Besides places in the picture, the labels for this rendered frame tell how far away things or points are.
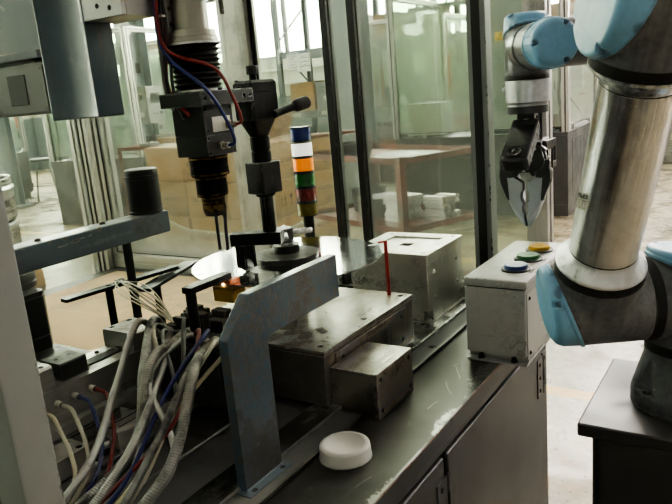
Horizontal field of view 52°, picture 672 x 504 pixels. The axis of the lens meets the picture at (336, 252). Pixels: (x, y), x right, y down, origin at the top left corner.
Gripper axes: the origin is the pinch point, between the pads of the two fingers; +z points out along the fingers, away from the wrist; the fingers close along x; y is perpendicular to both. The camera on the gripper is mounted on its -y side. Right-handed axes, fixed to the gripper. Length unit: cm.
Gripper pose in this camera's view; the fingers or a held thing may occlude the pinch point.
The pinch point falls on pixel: (526, 219)
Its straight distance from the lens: 127.1
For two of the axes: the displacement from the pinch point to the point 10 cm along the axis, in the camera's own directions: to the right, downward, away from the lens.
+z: 0.9, 9.7, 2.3
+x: -8.4, -0.6, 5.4
